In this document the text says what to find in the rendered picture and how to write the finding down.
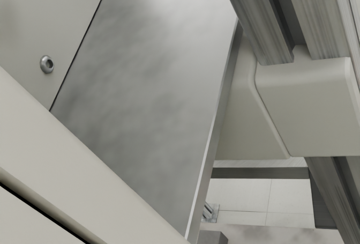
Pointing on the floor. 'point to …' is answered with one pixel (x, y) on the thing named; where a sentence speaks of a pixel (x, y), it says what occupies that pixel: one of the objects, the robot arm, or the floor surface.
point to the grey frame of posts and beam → (298, 82)
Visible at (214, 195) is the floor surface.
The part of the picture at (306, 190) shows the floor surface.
